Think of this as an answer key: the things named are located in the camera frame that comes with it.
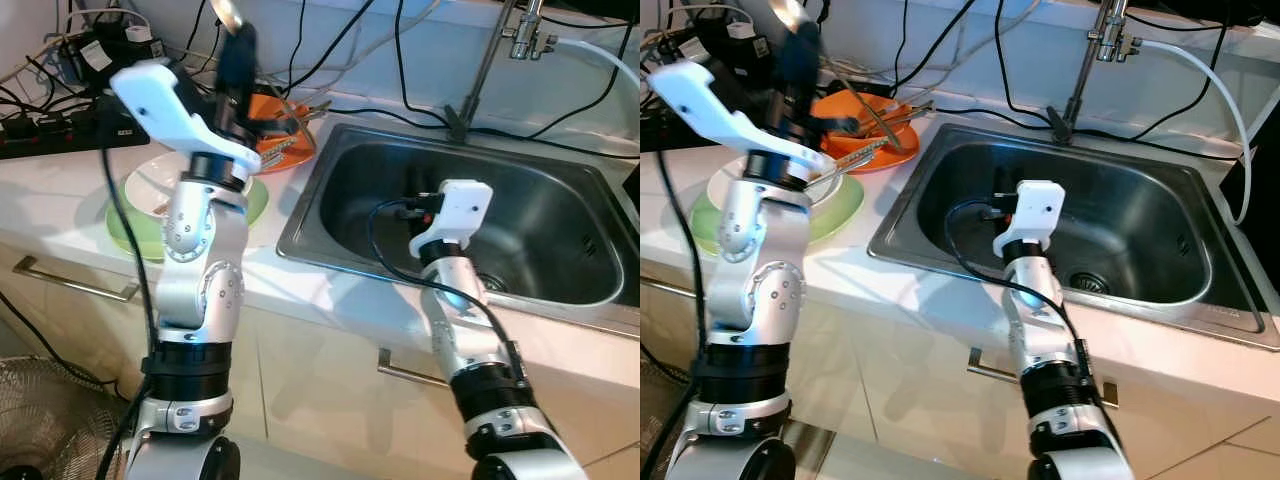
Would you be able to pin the chrome faucet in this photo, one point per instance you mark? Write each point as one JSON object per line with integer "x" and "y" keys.
{"x": 525, "y": 42}
{"x": 1115, "y": 42}

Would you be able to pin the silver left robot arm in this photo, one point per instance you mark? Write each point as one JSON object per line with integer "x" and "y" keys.
{"x": 755, "y": 300}
{"x": 195, "y": 290}

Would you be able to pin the green plate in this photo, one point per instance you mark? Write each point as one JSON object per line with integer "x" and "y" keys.
{"x": 848, "y": 200}
{"x": 130, "y": 235}

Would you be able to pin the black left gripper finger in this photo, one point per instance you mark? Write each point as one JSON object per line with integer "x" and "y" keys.
{"x": 240, "y": 50}
{"x": 802, "y": 45}

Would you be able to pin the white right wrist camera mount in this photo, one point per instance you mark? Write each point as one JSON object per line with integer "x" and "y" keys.
{"x": 460, "y": 210}
{"x": 1035, "y": 210}

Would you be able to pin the black power strip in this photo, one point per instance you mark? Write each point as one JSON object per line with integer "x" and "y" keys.
{"x": 60, "y": 135}
{"x": 660, "y": 125}

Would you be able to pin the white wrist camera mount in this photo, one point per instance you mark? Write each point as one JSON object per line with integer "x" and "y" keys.
{"x": 165, "y": 95}
{"x": 460, "y": 210}
{"x": 700, "y": 95}
{"x": 1035, "y": 210}

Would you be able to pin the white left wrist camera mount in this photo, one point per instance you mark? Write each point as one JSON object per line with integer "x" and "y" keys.
{"x": 700, "y": 95}
{"x": 165, "y": 95}

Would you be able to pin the white bowl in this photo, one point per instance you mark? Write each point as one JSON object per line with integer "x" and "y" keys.
{"x": 828, "y": 195}
{"x": 150, "y": 185}

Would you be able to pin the grey floor fan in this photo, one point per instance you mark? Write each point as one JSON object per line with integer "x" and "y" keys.
{"x": 660, "y": 420}
{"x": 50, "y": 420}

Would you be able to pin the brown metal utensil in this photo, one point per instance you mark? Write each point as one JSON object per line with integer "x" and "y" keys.
{"x": 310, "y": 108}
{"x": 905, "y": 112}
{"x": 858, "y": 155}
{"x": 280, "y": 150}

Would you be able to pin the stainless steel sink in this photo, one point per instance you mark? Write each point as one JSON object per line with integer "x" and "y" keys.
{"x": 1150, "y": 220}
{"x": 560, "y": 230}

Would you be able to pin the sink drain strainer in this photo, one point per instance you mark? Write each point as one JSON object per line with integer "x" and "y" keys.
{"x": 1088, "y": 282}
{"x": 495, "y": 284}

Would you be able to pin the white sink base cabinet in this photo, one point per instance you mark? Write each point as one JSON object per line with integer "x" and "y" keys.
{"x": 320, "y": 400}
{"x": 900, "y": 400}

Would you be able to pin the large black power adapter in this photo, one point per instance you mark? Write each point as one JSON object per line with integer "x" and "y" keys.
{"x": 130, "y": 60}
{"x": 740, "y": 45}

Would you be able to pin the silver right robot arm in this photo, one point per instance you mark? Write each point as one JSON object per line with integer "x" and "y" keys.
{"x": 470, "y": 340}
{"x": 1040, "y": 340}

